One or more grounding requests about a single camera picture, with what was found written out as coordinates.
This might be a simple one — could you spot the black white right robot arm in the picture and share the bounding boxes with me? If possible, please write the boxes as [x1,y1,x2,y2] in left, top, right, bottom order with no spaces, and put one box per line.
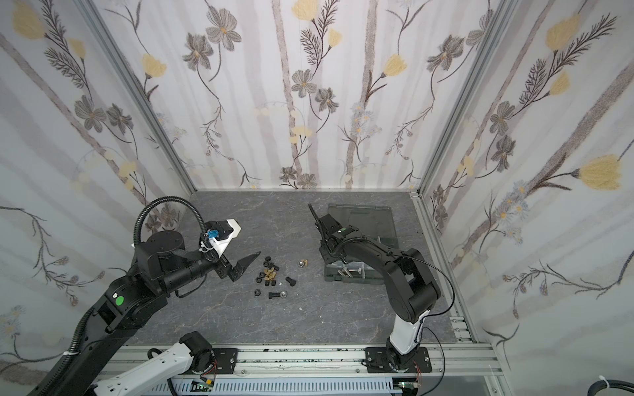
[308,205,442,372]

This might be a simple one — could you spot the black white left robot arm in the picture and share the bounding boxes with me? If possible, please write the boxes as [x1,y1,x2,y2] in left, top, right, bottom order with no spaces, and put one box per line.
[31,219,248,395]

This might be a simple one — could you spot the brass wing nuts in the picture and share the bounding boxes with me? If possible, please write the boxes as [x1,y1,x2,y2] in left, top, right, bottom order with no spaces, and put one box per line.
[264,269,277,281]

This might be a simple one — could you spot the green plastic organizer box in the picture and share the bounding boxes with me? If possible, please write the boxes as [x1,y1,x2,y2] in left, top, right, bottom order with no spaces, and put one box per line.
[324,204,402,285]

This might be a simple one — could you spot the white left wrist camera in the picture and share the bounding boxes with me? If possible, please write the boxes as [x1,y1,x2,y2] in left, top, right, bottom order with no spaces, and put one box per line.
[199,219,241,257]

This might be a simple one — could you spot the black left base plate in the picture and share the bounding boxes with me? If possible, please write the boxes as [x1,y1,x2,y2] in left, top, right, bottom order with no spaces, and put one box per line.
[192,348,239,376]

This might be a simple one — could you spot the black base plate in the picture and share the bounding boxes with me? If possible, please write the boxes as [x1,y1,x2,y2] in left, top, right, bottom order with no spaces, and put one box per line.
[362,346,433,374]
[192,348,239,376]

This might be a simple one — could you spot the black corrugated cable conduit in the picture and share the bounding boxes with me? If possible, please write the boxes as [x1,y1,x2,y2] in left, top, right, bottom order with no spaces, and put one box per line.
[132,195,206,248]

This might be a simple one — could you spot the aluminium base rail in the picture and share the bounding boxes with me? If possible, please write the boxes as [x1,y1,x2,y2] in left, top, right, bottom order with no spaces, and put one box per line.
[92,344,511,395]

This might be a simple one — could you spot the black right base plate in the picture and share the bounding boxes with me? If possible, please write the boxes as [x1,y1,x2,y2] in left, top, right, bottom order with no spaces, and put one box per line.
[362,346,433,374]

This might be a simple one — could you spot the white slotted cable duct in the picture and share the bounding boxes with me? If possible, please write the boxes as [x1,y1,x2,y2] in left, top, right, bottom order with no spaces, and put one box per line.
[173,377,403,395]

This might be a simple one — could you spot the black cable corner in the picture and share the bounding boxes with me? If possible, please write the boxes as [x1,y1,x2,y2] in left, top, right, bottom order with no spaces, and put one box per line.
[587,376,634,396]

